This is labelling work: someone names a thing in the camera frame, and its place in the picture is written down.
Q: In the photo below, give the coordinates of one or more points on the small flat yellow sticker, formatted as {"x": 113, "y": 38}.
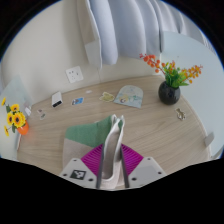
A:
{"x": 106, "y": 96}

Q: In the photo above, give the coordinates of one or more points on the round orange vase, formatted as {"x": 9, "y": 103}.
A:
{"x": 23, "y": 129}

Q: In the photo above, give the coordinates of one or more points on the light grey curtain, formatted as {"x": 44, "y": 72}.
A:
{"x": 133, "y": 30}

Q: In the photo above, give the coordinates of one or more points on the beige towel with green trim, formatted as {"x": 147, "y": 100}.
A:
{"x": 111, "y": 150}

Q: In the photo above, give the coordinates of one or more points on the orange artificial flower sprig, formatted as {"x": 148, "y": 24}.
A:
{"x": 173, "y": 76}

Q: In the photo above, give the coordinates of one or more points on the small white rectangular device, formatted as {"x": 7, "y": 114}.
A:
{"x": 57, "y": 99}

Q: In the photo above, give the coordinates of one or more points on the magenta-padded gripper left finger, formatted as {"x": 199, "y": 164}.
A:
{"x": 88, "y": 160}

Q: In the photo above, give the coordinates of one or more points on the white wall socket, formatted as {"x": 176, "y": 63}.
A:
{"x": 74, "y": 74}

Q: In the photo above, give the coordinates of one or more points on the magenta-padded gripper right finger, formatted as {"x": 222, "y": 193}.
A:
{"x": 133, "y": 161}

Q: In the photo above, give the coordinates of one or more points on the arched illustrated card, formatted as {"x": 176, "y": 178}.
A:
{"x": 129, "y": 96}

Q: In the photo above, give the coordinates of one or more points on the yellow artificial sunflower bouquet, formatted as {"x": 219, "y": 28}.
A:
{"x": 15, "y": 119}

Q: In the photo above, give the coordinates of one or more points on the round black vase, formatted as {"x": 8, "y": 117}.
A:
{"x": 169, "y": 94}

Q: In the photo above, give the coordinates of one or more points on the small flat dark sticker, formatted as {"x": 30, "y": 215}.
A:
{"x": 39, "y": 111}

